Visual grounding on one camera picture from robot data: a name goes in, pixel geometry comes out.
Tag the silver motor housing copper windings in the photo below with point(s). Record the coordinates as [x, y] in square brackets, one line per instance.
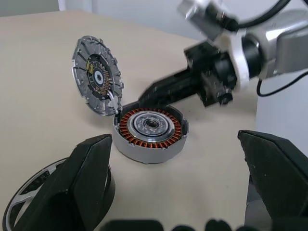
[149, 154]

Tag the black spoked rotor silver rim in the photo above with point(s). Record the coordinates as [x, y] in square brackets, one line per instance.
[24, 198]

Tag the grey round hinged motor lid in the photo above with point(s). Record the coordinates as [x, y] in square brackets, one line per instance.
[81, 79]

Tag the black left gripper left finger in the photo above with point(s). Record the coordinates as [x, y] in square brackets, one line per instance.
[60, 192]

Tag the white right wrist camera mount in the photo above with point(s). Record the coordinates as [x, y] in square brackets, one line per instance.
[237, 60]

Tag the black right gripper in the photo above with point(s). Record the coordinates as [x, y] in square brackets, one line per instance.
[211, 72]

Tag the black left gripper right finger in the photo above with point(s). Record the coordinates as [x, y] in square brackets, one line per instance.
[281, 178]

